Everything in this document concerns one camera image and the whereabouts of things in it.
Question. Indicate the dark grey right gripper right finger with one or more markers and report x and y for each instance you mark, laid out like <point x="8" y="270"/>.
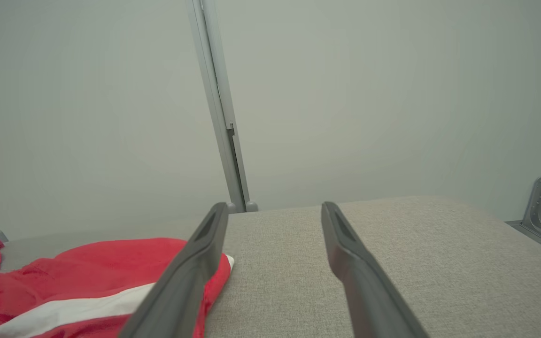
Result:
<point x="369" y="300"/>

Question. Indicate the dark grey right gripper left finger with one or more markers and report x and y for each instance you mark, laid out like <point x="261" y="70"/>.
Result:
<point x="181" y="291"/>

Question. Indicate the red and white t-shirt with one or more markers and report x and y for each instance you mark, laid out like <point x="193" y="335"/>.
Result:
<point x="87" y="267"/>

